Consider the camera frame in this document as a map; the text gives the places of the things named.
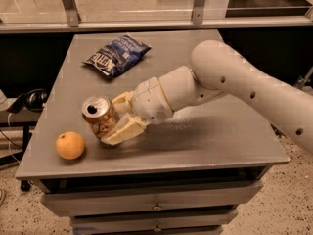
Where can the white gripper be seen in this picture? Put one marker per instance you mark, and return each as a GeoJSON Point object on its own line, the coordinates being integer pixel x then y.
{"type": "Point", "coordinates": [149, 100]}

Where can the orange soda can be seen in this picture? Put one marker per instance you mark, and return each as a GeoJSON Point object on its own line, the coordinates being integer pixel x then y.
{"type": "Point", "coordinates": [99, 112]}

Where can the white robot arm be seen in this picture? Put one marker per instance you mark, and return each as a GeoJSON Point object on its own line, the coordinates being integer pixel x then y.
{"type": "Point", "coordinates": [216, 69]}

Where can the blue chip bag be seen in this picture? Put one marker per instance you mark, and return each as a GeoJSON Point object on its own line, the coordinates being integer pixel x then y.
{"type": "Point", "coordinates": [118, 57]}

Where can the orange fruit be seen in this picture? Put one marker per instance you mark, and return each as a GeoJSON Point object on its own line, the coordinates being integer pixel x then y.
{"type": "Point", "coordinates": [70, 145]}

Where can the grey drawer cabinet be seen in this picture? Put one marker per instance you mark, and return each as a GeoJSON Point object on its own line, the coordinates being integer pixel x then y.
{"type": "Point", "coordinates": [220, 141]}

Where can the black headphones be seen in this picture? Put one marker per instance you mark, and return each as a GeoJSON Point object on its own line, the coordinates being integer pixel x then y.
{"type": "Point", "coordinates": [34, 101]}

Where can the top drawer knob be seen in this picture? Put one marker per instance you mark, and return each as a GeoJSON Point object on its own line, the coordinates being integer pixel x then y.
{"type": "Point", "coordinates": [156, 207]}

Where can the drawer knob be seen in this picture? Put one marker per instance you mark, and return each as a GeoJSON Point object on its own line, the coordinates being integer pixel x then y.
{"type": "Point", "coordinates": [156, 207]}
{"type": "Point", "coordinates": [157, 229]}

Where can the lower drawer knob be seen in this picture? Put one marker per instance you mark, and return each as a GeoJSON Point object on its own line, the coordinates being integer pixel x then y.
{"type": "Point", "coordinates": [157, 229]}

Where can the lower grey drawer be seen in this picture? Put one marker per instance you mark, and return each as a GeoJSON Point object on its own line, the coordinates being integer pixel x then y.
{"type": "Point", "coordinates": [144, 223]}

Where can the grey drawer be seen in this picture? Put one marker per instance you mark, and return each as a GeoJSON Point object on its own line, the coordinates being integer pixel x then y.
{"type": "Point", "coordinates": [144, 223]}
{"type": "Point", "coordinates": [142, 199]}

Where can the top grey drawer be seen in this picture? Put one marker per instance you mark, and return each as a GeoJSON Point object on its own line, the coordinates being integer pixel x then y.
{"type": "Point", "coordinates": [142, 199]}

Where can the metal window rail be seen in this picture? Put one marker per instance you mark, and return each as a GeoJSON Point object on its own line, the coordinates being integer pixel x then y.
{"type": "Point", "coordinates": [240, 22]}

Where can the left metal railing post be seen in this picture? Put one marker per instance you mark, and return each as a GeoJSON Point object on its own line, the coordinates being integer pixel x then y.
{"type": "Point", "coordinates": [72, 14]}

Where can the metal railing post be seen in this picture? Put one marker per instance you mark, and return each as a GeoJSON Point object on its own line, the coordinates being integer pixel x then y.
{"type": "Point", "coordinates": [72, 14]}
{"type": "Point", "coordinates": [198, 11]}

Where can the right metal railing post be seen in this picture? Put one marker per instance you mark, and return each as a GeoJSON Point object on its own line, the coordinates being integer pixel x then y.
{"type": "Point", "coordinates": [198, 11]}

